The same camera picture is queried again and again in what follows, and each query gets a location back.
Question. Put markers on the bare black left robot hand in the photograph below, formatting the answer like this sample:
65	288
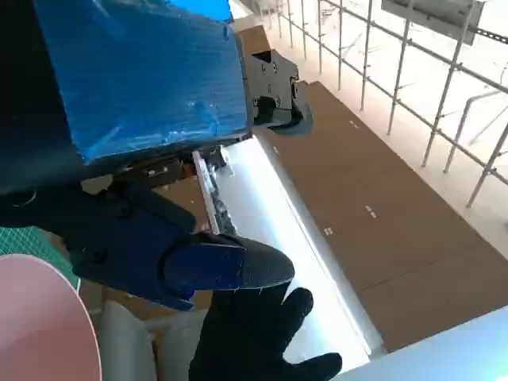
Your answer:
139	79

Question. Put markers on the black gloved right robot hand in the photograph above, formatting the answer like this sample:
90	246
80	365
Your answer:
242	337

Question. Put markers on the pink bowl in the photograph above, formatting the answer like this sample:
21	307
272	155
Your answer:
35	317

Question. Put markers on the green cutting mat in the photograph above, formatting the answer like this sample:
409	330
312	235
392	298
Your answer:
24	238

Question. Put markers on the white metal railing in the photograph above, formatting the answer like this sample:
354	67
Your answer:
430	143

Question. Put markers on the white hanging panel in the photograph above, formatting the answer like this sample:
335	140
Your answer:
436	16

